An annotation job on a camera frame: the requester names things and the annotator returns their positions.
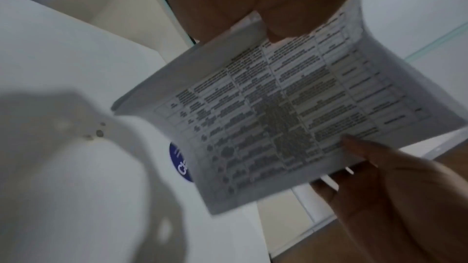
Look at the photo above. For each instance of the person's right hand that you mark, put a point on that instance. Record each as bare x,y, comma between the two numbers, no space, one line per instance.
402,212

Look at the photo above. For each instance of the white printed paper sheets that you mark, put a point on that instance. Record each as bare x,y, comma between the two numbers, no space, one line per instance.
274,111

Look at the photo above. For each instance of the blue round sticker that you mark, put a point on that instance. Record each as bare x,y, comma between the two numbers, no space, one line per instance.
181,166

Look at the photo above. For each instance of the white metal frame strip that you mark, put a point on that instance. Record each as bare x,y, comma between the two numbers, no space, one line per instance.
314,204

